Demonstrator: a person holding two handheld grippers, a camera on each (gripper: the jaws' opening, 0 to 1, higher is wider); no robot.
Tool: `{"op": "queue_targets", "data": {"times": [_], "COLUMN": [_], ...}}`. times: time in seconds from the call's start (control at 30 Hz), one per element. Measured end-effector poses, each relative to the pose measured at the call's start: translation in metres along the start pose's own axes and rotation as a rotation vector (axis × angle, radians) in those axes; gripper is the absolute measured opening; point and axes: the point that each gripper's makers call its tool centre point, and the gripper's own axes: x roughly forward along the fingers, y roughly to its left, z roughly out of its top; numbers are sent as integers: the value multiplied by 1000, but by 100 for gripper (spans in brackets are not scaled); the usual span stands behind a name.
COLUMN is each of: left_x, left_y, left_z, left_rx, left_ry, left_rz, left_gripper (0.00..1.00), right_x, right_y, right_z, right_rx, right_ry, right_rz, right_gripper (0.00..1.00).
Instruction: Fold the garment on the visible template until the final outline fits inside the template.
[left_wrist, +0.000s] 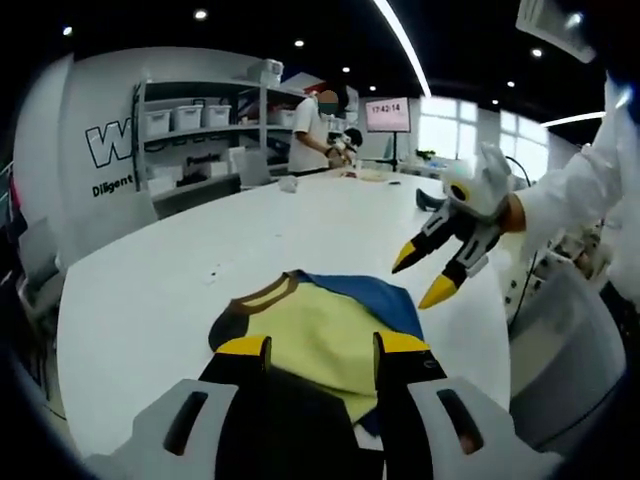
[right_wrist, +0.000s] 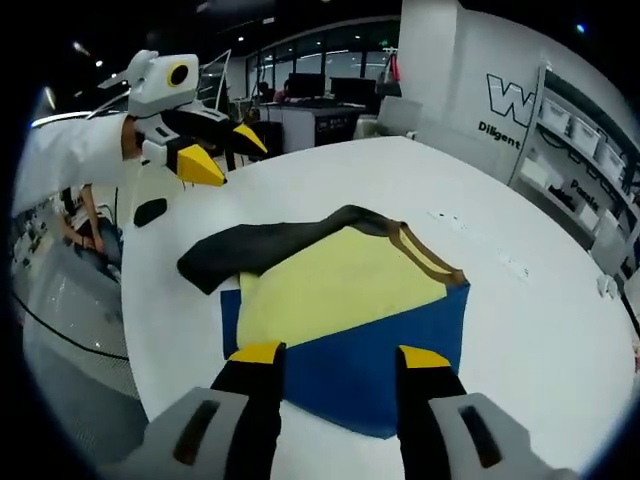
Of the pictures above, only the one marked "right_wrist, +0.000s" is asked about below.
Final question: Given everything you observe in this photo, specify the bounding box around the small black oval object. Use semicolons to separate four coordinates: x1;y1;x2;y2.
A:
133;197;169;228

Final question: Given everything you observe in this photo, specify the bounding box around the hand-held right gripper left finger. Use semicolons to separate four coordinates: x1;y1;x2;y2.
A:
97;341;288;480

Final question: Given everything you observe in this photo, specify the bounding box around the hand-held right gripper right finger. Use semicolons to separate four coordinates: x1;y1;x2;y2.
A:
395;344;581;480

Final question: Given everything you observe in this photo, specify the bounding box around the grey mesh office chair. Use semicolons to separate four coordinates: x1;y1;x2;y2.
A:
13;259;149;416

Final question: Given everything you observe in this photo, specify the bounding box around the person's left hand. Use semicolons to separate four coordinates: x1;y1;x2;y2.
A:
121;115;146;162

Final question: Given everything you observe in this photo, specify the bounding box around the white crumpled cloth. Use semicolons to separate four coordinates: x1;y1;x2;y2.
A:
596;274;622;300

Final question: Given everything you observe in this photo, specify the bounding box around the black bag with pink strap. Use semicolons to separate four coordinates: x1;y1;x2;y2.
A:
378;47;404;99

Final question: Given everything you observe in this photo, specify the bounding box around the black computer monitor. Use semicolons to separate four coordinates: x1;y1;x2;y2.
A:
287;73;324;99
329;77;377;102

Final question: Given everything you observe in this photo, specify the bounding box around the white storage bin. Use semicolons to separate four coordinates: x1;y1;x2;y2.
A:
542;97;572;131
567;115;599;152
594;132;627;175

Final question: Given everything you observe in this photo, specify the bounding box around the white office chair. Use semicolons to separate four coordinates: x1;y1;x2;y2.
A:
375;94;424;140

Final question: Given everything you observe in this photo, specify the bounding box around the grey metal shelf rack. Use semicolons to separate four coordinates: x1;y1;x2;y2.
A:
509;64;640;284

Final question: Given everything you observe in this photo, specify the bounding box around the yellow blue black garment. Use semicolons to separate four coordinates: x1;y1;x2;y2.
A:
177;203;471;440

